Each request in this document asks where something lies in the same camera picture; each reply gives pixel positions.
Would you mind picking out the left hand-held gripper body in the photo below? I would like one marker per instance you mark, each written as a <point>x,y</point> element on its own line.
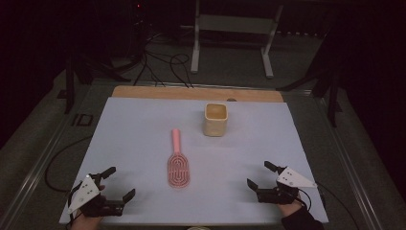
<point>84,193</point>

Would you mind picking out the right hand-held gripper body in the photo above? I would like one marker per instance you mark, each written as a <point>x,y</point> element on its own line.
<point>293,179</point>

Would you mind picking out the pink hairbrush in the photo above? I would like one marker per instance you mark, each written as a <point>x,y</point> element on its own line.
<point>178,172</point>

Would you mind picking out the beige square cup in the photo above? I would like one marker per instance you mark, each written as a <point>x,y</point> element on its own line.
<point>215,126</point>

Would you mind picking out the person's left hand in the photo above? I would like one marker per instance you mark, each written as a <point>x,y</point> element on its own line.
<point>84,223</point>

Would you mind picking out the person's right hand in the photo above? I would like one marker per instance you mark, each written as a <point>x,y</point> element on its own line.
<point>289,211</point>

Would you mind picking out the white table mat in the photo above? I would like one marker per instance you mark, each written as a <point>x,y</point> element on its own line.
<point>134,134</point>

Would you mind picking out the white round object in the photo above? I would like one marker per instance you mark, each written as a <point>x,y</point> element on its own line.
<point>198,228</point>

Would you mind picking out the black tripod stand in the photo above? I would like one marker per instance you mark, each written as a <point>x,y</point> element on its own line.
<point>69,89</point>
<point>333,102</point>

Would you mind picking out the wooden table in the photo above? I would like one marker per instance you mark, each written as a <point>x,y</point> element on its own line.
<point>191,93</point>

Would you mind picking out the white metal stand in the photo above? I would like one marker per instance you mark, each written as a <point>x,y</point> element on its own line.
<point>236,25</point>

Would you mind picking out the dark equipment with red light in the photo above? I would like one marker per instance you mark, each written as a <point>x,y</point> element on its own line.
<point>138,5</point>

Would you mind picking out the aluminium frame rail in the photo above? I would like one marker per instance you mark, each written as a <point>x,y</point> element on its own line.
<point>344,159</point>
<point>223,86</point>
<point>38,166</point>

